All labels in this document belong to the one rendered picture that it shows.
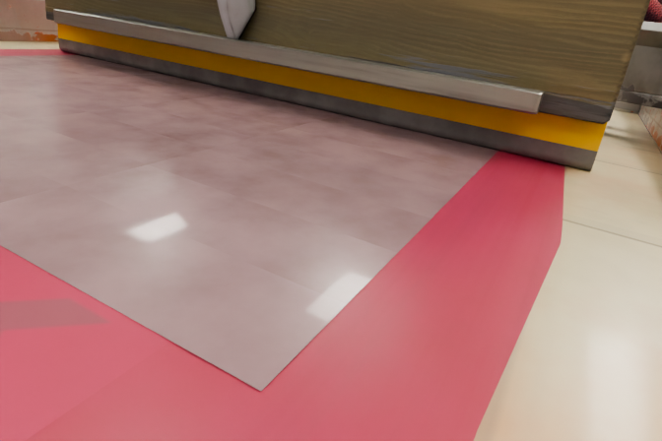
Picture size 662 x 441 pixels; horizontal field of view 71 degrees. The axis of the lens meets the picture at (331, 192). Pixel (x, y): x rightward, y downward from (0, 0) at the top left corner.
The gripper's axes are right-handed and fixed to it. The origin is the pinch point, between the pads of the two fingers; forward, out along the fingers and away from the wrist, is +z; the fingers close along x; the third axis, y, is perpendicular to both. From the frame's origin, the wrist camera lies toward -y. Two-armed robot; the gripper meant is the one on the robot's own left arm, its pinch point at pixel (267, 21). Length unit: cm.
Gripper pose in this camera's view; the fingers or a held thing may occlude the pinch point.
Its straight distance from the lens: 32.0
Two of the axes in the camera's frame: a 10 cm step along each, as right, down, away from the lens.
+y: -8.7, -2.5, 4.3
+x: -4.8, 2.5, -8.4
